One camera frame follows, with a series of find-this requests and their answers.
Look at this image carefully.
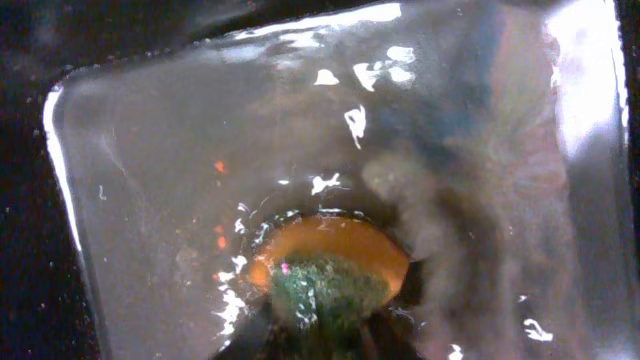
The green yellow scrub sponge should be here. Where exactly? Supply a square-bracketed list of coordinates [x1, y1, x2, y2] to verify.
[248, 215, 410, 338]

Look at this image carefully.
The black plastic tray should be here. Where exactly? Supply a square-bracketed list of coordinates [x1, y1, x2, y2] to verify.
[0, 0, 640, 360]

